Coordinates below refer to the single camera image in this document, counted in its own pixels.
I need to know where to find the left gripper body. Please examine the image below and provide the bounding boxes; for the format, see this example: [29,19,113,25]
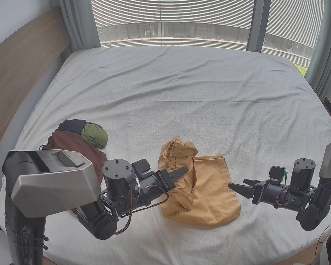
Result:
[137,169,176,204]

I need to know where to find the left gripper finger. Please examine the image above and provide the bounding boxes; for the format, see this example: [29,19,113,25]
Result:
[170,167,189,183]

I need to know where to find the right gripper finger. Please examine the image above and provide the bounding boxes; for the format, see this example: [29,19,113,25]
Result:
[243,179,265,188]
[228,183,255,199]

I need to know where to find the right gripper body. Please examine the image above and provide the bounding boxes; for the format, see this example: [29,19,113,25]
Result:
[252,181,293,208]

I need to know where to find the tan shorts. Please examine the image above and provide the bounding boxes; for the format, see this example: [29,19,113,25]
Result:
[158,135,241,226]

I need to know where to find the bed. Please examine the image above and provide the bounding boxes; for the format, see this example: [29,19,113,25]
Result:
[0,6,331,265]

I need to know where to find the green garment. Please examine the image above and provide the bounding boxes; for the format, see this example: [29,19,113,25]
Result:
[81,123,109,149]

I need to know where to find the brown shorts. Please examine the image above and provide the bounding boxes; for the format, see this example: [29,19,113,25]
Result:
[39,131,108,215]

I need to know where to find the black garment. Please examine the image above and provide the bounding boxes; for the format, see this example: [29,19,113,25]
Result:
[57,119,86,135]

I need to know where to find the blue-green curtain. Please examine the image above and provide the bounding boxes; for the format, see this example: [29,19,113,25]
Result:
[305,0,331,100]
[47,0,101,52]

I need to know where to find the window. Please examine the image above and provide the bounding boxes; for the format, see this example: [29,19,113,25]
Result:
[88,0,327,66]

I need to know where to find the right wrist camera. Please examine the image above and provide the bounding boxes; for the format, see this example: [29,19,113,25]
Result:
[269,166,288,186]

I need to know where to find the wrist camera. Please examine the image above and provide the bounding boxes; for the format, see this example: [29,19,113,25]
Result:
[132,160,152,180]
[269,166,288,186]

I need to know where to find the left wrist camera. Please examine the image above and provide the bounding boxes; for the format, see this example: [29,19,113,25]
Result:
[132,160,152,180]

